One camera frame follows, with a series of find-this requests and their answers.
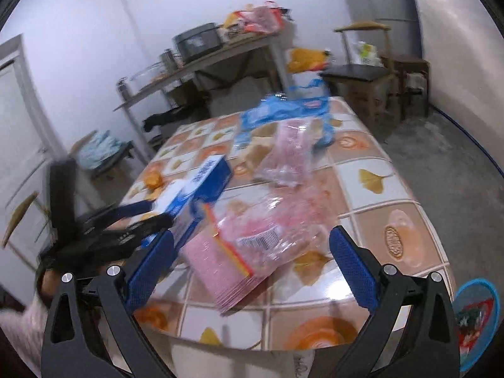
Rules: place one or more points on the clear glass bowl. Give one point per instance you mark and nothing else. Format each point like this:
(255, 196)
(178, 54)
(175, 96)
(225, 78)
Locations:
(147, 73)

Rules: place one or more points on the pink foam sheet pack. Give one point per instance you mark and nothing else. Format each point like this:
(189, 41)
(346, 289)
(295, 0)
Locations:
(220, 267)

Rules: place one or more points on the metal cup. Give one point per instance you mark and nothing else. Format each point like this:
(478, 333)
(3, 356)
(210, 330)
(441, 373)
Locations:
(168, 58)

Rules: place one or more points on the dark wooden stool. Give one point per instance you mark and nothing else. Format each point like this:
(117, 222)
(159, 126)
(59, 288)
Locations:
(409, 63)

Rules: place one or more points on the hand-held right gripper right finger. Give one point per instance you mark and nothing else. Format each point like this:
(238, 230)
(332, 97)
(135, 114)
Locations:
(350, 267)

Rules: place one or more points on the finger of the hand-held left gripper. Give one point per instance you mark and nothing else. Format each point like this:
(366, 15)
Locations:
(118, 212)
(147, 228)

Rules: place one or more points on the green and white box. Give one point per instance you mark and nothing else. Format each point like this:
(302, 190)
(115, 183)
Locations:
(366, 53)

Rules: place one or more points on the metal water bottle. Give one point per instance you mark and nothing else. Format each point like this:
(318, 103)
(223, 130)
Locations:
(123, 90)

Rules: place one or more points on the cream mattress with blue edge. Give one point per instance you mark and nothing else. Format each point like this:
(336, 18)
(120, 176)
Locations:
(460, 47)

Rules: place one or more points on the tile patterned plastic tablecloth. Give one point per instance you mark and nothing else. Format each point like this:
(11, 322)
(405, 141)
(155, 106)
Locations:
(362, 204)

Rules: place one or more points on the person's left forearm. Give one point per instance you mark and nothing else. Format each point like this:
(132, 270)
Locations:
(19, 323)

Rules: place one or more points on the blue plastic mesh basket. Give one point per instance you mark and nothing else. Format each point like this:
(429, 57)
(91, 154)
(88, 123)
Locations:
(472, 283)

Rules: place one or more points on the grey rice cooker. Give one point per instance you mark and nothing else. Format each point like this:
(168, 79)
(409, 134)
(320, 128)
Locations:
(197, 41)

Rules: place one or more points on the long grey side desk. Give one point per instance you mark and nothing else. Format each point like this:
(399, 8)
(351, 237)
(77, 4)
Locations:
(204, 59)

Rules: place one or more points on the clear plastic bag pink print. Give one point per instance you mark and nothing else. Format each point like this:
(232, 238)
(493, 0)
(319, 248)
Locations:
(283, 224)

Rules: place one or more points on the silver refrigerator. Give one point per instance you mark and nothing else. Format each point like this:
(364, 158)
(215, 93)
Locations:
(393, 0)

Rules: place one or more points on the black cloth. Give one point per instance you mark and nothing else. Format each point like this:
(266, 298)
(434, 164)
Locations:
(165, 118)

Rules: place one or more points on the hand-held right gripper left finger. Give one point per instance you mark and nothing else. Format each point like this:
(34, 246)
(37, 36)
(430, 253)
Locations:
(151, 269)

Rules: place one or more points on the small dark stool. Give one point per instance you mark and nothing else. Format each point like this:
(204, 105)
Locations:
(116, 159)

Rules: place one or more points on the yellow plastic bag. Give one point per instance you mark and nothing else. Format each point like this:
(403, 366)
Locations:
(232, 19)
(307, 59)

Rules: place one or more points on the blue and white carton box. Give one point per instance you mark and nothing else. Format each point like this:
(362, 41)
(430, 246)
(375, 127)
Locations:
(204, 185)

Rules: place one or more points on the white door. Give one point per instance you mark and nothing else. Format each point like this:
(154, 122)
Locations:
(19, 145)

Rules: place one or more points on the wooden chair with black seat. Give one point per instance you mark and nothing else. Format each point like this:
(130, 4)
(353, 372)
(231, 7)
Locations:
(354, 73)

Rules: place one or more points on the teal patterned cloth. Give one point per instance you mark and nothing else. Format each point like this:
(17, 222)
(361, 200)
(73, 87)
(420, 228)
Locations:
(98, 147)

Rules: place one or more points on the blue plastic bag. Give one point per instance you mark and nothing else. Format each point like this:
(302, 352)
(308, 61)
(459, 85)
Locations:
(275, 112)

